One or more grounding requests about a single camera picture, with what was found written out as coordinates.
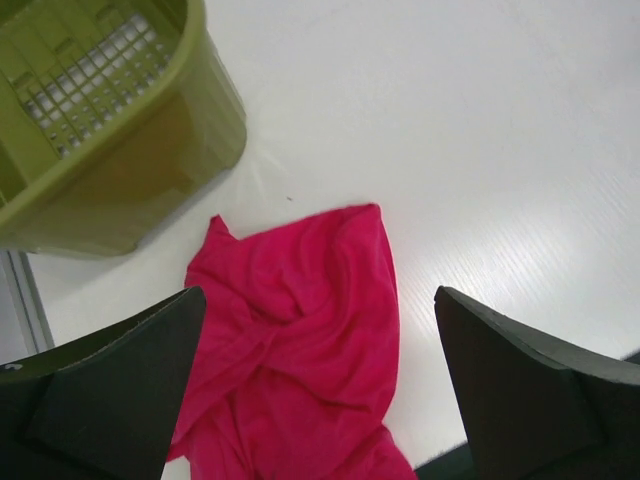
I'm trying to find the olive green plastic basket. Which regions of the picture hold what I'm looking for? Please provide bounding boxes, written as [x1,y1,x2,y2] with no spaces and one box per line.
[1,1,247,257]

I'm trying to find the pink t shirt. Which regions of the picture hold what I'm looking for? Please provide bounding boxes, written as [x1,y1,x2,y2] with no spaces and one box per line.
[168,203,414,479]

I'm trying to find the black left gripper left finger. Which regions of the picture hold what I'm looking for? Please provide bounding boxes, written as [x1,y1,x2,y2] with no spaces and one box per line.
[1,287,206,479]

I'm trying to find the aluminium frame rail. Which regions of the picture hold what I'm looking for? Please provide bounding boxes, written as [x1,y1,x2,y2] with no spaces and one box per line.
[0,250,54,364]

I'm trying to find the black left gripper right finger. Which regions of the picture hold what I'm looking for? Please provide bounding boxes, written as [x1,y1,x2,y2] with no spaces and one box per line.
[434,286,639,479]

